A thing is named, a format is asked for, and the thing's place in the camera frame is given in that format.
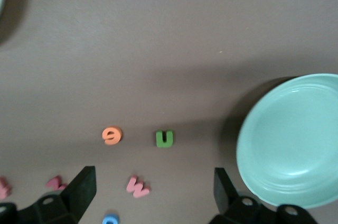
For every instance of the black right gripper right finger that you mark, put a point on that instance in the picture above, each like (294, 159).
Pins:
(237, 210)

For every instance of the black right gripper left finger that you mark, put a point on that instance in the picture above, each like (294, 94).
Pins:
(66, 208)

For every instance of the pink foam letter w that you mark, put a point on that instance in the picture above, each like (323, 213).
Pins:
(137, 191)

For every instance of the orange foam letter e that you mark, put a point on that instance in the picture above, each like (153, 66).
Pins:
(112, 142)

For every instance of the green foam letter u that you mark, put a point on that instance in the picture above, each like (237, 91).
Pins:
(165, 144)

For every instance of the dark red foam letter z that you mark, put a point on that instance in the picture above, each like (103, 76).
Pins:
(54, 182)

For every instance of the blue foam letter o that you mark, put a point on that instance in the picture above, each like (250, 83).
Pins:
(106, 219)

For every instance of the salmon foam letter f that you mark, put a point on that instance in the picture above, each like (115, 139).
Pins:
(4, 189)

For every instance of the green plate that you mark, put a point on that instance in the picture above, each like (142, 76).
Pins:
(290, 134)

